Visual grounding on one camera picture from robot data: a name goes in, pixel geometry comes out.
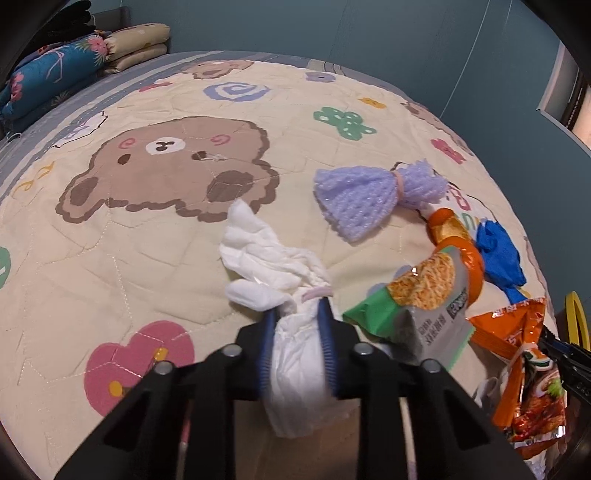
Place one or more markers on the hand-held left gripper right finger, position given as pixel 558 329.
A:
pixel 328 355

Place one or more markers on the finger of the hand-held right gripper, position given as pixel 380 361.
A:
pixel 570 346
pixel 579 381

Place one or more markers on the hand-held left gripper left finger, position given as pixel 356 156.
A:
pixel 267 355

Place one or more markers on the yellow rimmed trash bin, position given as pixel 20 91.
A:
pixel 577 318

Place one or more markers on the white tissue bundle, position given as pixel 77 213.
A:
pixel 295 369

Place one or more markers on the orange red noodle packet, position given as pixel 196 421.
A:
pixel 531 397

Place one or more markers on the green orange snack packet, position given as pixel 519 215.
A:
pixel 425 295

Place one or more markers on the purple foam net bundle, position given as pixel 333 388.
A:
pixel 360 198

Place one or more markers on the blue crumpled glove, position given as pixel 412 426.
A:
pixel 501 258

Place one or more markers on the orange crumpled wrapper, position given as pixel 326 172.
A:
pixel 450 230

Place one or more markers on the bear printed blanket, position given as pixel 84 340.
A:
pixel 138 240

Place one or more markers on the beige floral pillow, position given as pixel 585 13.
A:
pixel 138 44

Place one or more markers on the blue floral pillow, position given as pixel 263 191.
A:
pixel 55 74

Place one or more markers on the black cloth pile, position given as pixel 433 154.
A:
pixel 64 23

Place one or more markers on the white framed wall panel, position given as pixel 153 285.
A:
pixel 561 87

